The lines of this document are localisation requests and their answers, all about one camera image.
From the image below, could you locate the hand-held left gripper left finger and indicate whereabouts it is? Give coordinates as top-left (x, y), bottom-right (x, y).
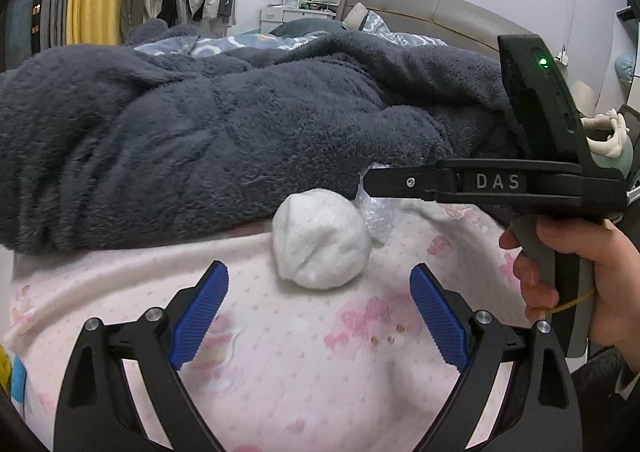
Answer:
top-left (54, 260), bottom-right (230, 452)

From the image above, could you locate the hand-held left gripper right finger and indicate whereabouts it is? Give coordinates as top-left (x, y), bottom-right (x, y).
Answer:
top-left (409, 264), bottom-right (583, 452)

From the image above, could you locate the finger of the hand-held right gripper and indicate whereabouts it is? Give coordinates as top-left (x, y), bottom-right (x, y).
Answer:
top-left (362, 159), bottom-right (458, 203)

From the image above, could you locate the small clear bubble wrap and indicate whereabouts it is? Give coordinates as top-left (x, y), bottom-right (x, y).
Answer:
top-left (356, 164), bottom-right (396, 243)

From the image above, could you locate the white cotton ball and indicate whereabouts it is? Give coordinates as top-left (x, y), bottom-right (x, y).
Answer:
top-left (271, 189), bottom-right (373, 289)

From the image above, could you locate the person's right hand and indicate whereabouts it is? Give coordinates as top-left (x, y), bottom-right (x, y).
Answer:
top-left (500, 221), bottom-right (640, 358)

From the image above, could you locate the white figurine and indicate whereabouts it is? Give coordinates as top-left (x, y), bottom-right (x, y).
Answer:
top-left (582, 109), bottom-right (633, 158)

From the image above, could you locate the pink printed bed sheet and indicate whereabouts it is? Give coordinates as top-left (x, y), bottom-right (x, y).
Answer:
top-left (0, 204), bottom-right (581, 452)

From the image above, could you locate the teal round object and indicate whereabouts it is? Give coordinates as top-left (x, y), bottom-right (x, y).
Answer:
top-left (614, 53), bottom-right (635, 83)

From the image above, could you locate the dark grey fleece blanket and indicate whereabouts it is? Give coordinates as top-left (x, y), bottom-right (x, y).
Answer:
top-left (0, 19), bottom-right (526, 255)

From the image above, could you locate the grey padded headboard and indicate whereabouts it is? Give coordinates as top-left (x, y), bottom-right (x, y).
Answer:
top-left (342, 0), bottom-right (531, 63)

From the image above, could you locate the beige pillow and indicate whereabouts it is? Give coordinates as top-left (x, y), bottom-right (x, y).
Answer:
top-left (345, 2), bottom-right (368, 30)

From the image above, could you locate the dark teal pillow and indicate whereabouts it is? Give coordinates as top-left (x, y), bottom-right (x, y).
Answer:
top-left (272, 18), bottom-right (346, 37)

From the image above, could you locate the blue plush toy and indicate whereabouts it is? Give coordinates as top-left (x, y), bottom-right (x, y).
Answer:
top-left (10, 357), bottom-right (28, 403)

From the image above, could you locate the person's dark clothing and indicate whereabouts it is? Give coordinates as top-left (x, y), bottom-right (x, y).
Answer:
top-left (572, 347), bottom-right (640, 452)

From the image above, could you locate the yellow cloth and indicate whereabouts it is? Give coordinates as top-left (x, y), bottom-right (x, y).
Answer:
top-left (0, 347), bottom-right (13, 393)

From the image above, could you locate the white vanity table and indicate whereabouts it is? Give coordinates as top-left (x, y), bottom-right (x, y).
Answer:
top-left (260, 0), bottom-right (346, 35)

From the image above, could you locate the blue patterned duvet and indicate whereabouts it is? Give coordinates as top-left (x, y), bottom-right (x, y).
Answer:
top-left (132, 12), bottom-right (461, 58)

